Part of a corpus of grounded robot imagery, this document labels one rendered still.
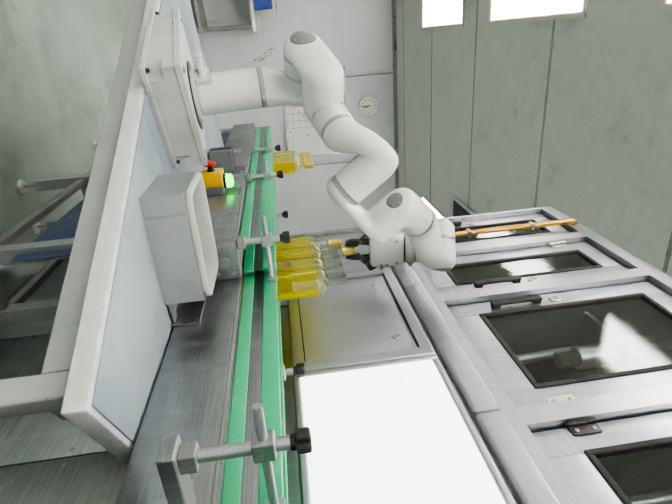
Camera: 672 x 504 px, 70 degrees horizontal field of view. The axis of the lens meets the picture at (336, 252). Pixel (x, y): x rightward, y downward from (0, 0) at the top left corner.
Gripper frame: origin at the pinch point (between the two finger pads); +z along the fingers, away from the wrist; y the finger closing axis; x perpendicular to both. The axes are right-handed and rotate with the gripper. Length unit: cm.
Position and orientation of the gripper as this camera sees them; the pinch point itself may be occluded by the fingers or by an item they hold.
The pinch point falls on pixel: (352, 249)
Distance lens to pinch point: 142.1
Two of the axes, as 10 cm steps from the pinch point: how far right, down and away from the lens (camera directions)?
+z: -9.9, 0.1, 1.5
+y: -0.7, -9.1, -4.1
